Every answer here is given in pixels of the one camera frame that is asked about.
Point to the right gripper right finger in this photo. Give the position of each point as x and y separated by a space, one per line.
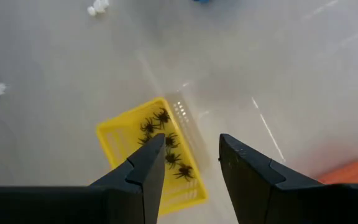
244 174

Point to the orange plastic basket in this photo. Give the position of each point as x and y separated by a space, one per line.
353 172

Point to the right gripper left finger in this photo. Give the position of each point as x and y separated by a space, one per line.
148 174

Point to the blue plastic basket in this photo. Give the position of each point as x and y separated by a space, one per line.
201 1

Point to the yellow plastic basket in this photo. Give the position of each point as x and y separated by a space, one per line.
120 143

